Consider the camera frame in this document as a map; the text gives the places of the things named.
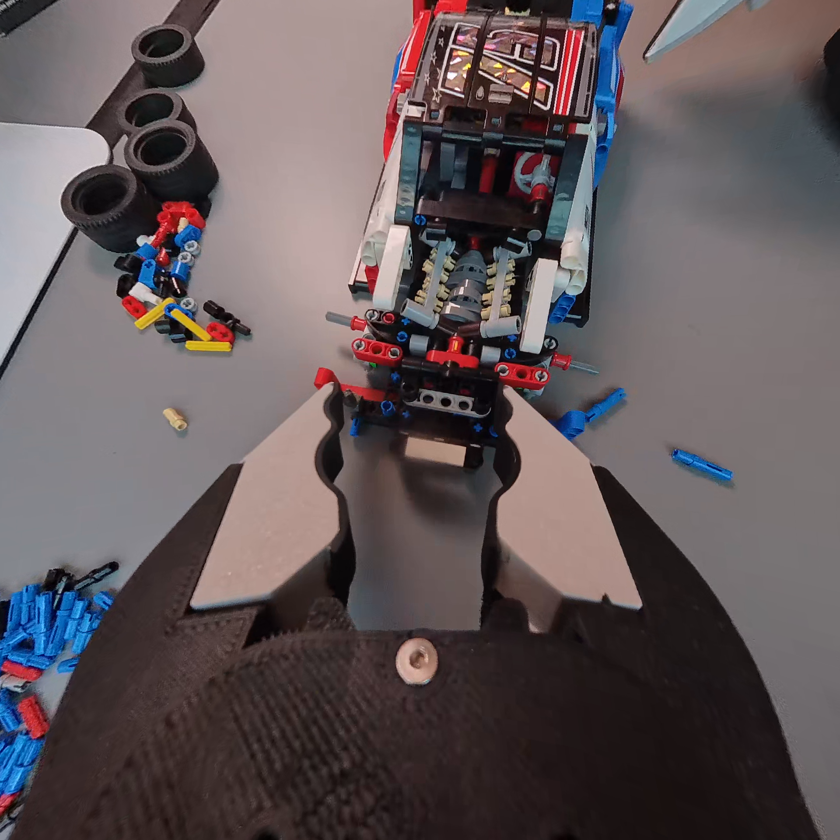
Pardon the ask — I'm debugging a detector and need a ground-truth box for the grey desk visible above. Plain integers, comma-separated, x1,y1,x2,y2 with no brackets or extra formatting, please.
0,0,840,840

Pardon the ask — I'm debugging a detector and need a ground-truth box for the toy brick race car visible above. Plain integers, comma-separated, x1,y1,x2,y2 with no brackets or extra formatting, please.
314,0,632,472

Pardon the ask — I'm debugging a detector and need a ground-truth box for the pile of blue red pins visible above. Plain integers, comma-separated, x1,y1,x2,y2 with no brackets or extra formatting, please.
0,560,122,816

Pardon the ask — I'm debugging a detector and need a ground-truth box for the white book stand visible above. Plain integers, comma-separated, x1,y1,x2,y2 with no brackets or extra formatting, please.
0,120,110,383

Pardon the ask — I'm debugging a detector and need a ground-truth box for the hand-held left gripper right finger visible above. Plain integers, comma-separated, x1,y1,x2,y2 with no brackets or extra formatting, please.
480,384,644,616

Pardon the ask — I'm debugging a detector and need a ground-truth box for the blue brick connector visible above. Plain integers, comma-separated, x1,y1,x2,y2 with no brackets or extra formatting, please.
550,386,629,442

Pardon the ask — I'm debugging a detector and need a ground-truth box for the pile of small loose bricks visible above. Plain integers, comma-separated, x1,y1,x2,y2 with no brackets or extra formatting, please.
113,199,253,354

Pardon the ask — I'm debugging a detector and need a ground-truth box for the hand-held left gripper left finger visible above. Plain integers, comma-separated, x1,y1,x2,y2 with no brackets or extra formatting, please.
189,382,358,613

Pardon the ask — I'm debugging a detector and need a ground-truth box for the long blue brick pin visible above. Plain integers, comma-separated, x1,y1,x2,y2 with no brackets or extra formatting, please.
669,446,736,483

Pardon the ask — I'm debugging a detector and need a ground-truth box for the black rubber toy tyre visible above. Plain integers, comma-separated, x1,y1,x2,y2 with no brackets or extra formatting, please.
130,24,206,89
59,163,160,255
115,87,199,133
122,120,221,199

